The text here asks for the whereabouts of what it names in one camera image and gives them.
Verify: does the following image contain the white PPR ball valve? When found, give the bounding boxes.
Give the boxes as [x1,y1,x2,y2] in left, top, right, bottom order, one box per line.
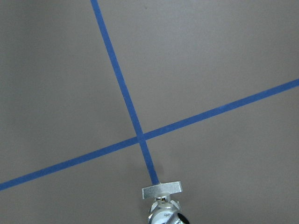
[142,181,184,224]

